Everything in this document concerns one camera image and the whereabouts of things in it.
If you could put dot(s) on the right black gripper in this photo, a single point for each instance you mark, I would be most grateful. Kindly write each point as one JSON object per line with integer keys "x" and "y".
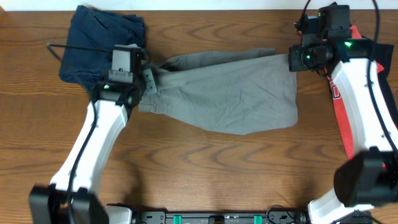
{"x": 296, "y": 65}

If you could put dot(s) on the grey khaki shorts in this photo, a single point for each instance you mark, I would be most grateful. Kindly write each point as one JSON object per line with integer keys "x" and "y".
{"x": 226, "y": 92}

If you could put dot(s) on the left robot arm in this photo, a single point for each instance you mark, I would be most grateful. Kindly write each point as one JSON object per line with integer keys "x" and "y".
{"x": 72, "y": 195}

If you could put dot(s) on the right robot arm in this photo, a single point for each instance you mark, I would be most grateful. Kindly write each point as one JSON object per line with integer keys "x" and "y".
{"x": 369, "y": 179}

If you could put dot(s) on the folded navy blue shorts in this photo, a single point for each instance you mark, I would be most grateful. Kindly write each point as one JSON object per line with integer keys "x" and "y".
{"x": 96, "y": 33}

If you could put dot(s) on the black garment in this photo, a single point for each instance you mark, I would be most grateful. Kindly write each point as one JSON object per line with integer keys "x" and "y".
{"x": 383, "y": 59}

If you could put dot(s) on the red soccer t-shirt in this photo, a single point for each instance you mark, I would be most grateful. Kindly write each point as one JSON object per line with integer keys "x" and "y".
{"x": 357, "y": 120}

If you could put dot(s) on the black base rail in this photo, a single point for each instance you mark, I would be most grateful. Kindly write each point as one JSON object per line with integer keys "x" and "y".
{"x": 270, "y": 217}

